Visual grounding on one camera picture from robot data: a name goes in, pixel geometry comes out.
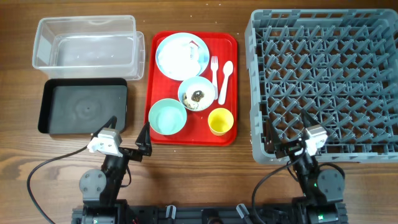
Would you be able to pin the yellow cup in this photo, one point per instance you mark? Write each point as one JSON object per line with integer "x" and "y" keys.
{"x": 220, "y": 121}

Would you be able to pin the white paper waste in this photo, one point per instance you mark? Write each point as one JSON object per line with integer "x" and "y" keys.
{"x": 194, "y": 53}

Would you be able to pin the light blue plate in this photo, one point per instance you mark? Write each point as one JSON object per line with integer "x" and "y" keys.
{"x": 172, "y": 56}

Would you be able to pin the rice and food leftovers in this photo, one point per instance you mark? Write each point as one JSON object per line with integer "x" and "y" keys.
{"x": 194, "y": 100}

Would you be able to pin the clear plastic bin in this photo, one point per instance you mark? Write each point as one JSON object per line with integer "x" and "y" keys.
{"x": 89, "y": 47}

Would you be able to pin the grey dishwasher rack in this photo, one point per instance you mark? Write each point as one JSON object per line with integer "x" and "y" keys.
{"x": 339, "y": 65}

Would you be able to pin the red serving tray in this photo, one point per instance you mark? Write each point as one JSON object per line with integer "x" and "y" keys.
{"x": 196, "y": 130}

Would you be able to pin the mint green bowl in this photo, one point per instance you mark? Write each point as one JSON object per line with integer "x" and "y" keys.
{"x": 167, "y": 116}

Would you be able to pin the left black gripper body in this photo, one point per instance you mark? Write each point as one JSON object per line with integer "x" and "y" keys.
{"x": 132, "y": 154}

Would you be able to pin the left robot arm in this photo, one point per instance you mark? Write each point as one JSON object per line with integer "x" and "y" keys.
{"x": 100, "y": 187}

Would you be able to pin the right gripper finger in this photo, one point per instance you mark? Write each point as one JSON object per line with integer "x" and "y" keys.
{"x": 307, "y": 119}
{"x": 273, "y": 141}

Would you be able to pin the black mounting rail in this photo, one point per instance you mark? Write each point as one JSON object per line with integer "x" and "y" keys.
{"x": 270, "y": 213}

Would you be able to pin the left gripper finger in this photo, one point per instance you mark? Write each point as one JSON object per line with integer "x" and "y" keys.
{"x": 143, "y": 140}
{"x": 111, "y": 123}

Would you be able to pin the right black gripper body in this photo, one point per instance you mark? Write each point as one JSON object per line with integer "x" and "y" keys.
{"x": 286, "y": 149}

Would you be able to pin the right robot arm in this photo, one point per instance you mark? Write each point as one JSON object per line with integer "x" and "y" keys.
{"x": 322, "y": 184}

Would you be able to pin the black waste tray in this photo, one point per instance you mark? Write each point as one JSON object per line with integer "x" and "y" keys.
{"x": 82, "y": 105}

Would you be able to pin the blue bowl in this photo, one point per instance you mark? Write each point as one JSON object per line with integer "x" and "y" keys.
{"x": 198, "y": 83}

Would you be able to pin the white plastic spoon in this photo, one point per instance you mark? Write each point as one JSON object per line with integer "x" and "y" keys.
{"x": 227, "y": 71}

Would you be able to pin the white plastic fork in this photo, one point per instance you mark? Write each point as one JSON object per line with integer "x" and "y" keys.
{"x": 214, "y": 69}

